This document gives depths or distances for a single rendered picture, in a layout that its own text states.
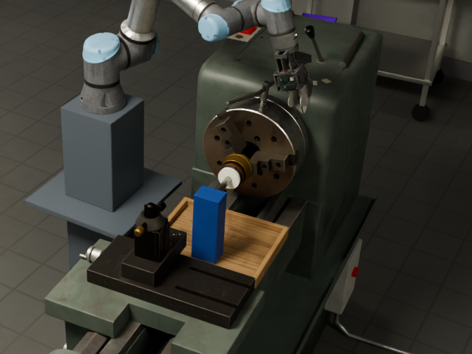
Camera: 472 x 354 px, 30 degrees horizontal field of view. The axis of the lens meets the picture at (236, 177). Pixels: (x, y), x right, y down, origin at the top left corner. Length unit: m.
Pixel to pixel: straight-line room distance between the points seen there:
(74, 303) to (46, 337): 1.26
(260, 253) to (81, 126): 0.74
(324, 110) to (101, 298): 0.91
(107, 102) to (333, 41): 0.83
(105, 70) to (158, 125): 2.20
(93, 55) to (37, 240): 1.53
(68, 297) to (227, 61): 0.97
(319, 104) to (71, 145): 0.84
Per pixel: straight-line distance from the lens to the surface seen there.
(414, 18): 5.91
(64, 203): 3.10
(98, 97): 2.90
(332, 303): 3.54
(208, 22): 2.40
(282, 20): 2.44
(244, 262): 2.64
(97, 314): 2.40
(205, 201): 2.50
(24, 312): 3.81
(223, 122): 2.69
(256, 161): 2.68
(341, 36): 3.18
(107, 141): 2.90
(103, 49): 2.83
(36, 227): 4.26
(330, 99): 2.78
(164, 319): 2.40
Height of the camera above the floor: 2.54
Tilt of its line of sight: 33 degrees down
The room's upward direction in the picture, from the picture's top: 4 degrees clockwise
